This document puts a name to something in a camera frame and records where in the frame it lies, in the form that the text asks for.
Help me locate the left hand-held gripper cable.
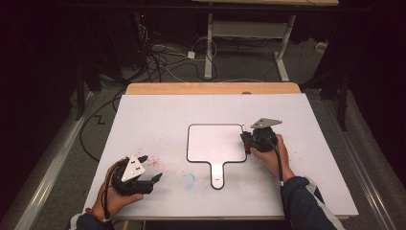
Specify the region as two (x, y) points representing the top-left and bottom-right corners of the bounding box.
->
(101, 158), (124, 222)

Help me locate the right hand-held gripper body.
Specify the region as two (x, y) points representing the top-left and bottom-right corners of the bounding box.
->
(250, 118), (283, 153)

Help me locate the right hand-held gripper cable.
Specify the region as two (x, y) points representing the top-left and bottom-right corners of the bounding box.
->
(263, 136), (285, 187)

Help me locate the white handheld whiteboard paddle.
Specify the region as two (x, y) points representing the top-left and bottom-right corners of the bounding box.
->
(186, 123), (248, 191)

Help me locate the black stand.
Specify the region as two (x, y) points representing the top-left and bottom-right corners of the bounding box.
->
(74, 61), (103, 122)
(299, 68), (350, 132)

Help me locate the white table cover sheet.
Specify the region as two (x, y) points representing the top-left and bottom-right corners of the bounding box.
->
(82, 93), (359, 220)

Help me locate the black floor cable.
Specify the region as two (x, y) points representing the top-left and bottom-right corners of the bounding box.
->
(79, 90), (126, 163)

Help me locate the black power strip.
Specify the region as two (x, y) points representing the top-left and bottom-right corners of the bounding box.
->
(134, 10), (148, 27)

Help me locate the white metal desk frame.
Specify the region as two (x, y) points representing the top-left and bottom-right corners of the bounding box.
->
(203, 12), (297, 82)

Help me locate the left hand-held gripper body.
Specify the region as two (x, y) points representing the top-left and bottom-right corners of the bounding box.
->
(111, 154), (154, 196)

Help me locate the red bracelet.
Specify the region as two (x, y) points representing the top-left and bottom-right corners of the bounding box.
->
(84, 207), (111, 223)

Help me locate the person's left hand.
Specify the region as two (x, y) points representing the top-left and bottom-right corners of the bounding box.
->
(93, 158), (145, 220)

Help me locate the tangle of floor cables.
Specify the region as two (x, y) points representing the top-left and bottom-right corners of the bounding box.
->
(136, 24), (218, 84)

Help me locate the metal floor rail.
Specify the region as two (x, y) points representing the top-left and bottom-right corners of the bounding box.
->
(321, 95), (397, 230)
(13, 91), (98, 230)

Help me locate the person's right hand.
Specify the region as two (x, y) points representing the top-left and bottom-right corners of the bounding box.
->
(251, 133), (297, 183)

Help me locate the hand-held gripper cable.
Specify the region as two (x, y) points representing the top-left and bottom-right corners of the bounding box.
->
(101, 158), (124, 222)
(263, 136), (285, 187)

